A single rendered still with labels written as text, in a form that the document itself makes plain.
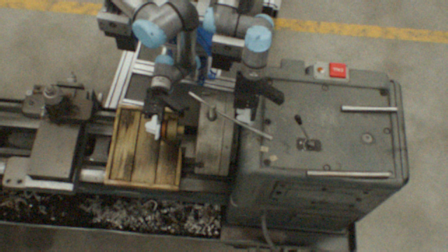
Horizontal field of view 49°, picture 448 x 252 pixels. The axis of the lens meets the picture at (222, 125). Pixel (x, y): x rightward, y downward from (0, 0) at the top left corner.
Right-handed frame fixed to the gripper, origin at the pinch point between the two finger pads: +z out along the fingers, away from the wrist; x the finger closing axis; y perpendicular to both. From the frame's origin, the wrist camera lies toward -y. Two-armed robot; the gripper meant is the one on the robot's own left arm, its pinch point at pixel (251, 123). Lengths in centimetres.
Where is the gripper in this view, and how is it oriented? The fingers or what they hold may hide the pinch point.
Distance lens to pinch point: 165.9
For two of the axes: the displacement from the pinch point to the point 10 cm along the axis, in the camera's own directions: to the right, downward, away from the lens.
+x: -0.4, 6.5, -7.6
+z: -0.9, 7.6, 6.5
